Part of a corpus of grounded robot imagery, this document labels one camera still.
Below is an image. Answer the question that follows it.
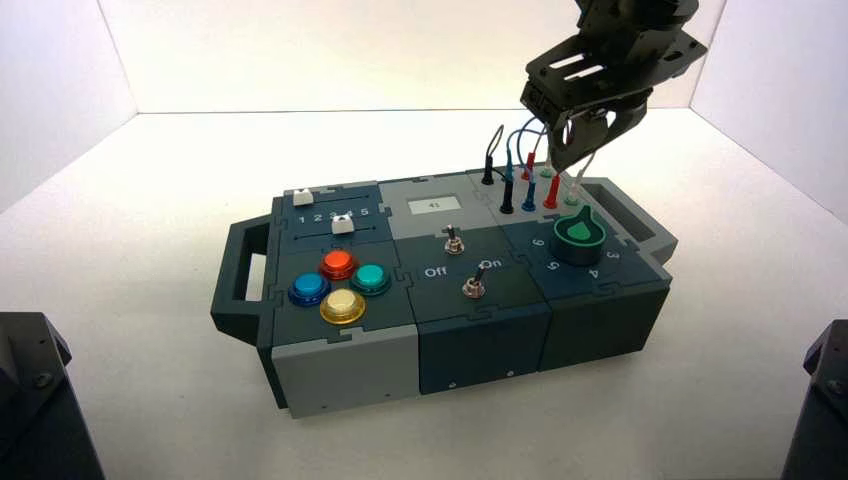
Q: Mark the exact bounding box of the white banana plug wire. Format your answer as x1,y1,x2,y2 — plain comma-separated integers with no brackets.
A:
539,150,600,205

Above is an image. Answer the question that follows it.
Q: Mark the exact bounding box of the red banana plug wire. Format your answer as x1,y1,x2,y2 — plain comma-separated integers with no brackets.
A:
520,150,563,211

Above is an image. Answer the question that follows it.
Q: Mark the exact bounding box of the grey and blue task box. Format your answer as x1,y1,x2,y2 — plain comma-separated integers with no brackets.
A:
210,173,680,420

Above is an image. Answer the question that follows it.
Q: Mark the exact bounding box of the green pointer rotary knob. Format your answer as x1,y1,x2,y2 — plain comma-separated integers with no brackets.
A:
553,205,609,268

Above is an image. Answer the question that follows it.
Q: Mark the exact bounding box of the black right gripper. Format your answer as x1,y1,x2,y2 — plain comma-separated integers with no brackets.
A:
523,0,709,175

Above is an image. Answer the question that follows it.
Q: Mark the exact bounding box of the red round push button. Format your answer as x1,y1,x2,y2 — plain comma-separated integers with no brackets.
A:
319,249,360,282

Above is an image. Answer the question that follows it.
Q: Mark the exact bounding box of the green round push button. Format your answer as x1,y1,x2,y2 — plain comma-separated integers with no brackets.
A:
350,263,393,297

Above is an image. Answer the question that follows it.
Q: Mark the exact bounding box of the small white number display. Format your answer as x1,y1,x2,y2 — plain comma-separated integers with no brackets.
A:
409,195,463,217

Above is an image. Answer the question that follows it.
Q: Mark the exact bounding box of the blue banana plug wire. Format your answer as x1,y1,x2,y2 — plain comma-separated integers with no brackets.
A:
503,117,548,213

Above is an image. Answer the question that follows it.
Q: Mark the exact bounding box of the black banana plug wire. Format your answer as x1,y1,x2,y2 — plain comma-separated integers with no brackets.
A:
481,123,517,216

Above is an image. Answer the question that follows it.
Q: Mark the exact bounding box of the yellow round push button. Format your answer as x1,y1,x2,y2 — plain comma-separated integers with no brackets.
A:
319,288,367,327

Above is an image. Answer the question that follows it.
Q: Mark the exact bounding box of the blue round push button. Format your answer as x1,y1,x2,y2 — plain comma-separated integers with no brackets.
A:
288,272,333,308

